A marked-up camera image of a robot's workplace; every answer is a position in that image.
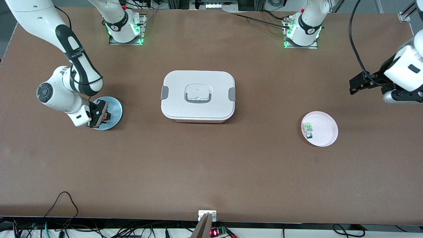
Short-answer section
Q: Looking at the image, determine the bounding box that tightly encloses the light blue round plate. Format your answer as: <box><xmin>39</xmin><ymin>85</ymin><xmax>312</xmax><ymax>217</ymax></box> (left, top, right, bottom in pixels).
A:
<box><xmin>91</xmin><ymin>96</ymin><xmax>123</xmax><ymax>131</ymax></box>

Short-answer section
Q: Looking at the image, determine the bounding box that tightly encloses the pale pink round plate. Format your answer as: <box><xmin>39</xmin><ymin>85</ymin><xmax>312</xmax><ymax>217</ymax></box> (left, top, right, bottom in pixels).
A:
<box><xmin>301</xmin><ymin>111</ymin><xmax>338</xmax><ymax>147</ymax></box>

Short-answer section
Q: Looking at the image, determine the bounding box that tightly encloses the white lidded storage box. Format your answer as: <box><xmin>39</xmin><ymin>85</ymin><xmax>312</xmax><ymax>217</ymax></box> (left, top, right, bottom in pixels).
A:
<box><xmin>161</xmin><ymin>70</ymin><xmax>237</xmax><ymax>124</ymax></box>

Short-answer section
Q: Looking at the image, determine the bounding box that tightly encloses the circuit board with red display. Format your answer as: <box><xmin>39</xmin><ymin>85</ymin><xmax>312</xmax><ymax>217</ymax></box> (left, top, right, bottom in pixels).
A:
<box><xmin>210</xmin><ymin>226</ymin><xmax>229</xmax><ymax>237</ymax></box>

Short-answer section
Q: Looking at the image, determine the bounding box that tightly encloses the aluminium frame profile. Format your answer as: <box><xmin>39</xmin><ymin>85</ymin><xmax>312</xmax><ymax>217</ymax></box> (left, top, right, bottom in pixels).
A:
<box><xmin>398</xmin><ymin>0</ymin><xmax>417</xmax><ymax>22</ymax></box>

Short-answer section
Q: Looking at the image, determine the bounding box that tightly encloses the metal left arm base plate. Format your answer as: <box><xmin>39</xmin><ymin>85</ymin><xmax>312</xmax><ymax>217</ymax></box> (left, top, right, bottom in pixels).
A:
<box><xmin>283</xmin><ymin>17</ymin><xmax>319</xmax><ymax>49</ymax></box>

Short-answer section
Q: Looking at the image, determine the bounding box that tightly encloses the black looped thin cable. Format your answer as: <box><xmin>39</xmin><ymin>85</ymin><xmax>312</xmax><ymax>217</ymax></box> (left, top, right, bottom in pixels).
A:
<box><xmin>42</xmin><ymin>191</ymin><xmax>79</xmax><ymax>228</ymax></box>

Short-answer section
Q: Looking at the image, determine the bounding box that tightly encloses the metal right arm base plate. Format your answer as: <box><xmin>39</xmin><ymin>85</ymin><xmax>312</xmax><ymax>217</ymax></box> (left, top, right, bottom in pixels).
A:
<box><xmin>109</xmin><ymin>13</ymin><xmax>148</xmax><ymax>46</ymax></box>

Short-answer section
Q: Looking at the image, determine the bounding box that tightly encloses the black cable across table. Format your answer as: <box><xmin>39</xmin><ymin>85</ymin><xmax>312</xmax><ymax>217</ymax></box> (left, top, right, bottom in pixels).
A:
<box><xmin>221</xmin><ymin>9</ymin><xmax>292</xmax><ymax>29</ymax></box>

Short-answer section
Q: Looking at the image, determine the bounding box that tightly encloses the black coiled cable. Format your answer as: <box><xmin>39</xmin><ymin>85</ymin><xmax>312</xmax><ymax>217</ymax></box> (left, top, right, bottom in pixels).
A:
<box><xmin>332</xmin><ymin>224</ymin><xmax>365</xmax><ymax>238</ymax></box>

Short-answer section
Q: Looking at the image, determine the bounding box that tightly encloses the white metal table bracket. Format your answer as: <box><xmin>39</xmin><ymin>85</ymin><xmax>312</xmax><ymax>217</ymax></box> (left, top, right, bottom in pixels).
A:
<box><xmin>198</xmin><ymin>210</ymin><xmax>217</xmax><ymax>222</ymax></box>

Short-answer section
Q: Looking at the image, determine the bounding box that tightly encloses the grey camera mount bar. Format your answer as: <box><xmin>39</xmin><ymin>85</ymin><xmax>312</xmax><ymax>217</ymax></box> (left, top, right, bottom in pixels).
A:
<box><xmin>191</xmin><ymin>213</ymin><xmax>214</xmax><ymax>238</ymax></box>

